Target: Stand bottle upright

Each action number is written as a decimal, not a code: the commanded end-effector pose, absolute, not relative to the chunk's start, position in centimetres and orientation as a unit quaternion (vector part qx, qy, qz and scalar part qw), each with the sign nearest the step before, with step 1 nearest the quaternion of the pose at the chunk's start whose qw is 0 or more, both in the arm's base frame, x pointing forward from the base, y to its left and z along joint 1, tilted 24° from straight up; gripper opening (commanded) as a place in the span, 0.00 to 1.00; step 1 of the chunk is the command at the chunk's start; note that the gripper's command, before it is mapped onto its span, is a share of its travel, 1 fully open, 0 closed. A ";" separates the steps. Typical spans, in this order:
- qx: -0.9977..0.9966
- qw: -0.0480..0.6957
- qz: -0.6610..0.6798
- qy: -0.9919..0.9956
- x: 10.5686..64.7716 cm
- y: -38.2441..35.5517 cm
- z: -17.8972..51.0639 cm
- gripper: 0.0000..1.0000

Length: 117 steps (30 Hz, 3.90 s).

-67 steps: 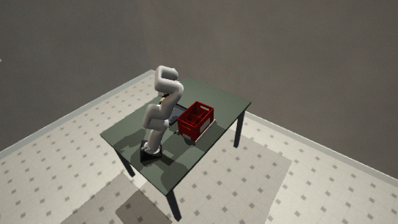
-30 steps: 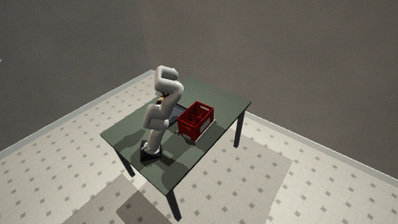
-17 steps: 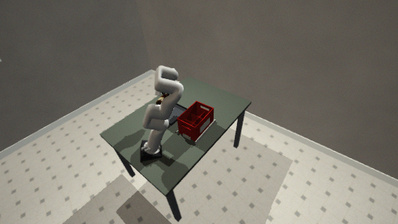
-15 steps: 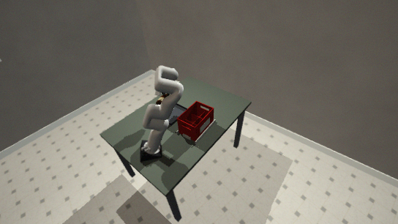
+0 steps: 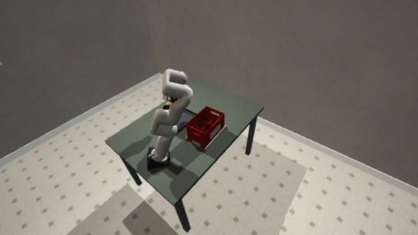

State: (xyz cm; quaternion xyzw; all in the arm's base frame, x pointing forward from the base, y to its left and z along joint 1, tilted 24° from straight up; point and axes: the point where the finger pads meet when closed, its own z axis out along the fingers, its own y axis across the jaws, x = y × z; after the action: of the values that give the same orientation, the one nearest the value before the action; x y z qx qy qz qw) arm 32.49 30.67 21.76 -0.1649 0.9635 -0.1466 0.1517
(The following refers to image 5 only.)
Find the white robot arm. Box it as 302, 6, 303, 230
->
148, 69, 193, 162

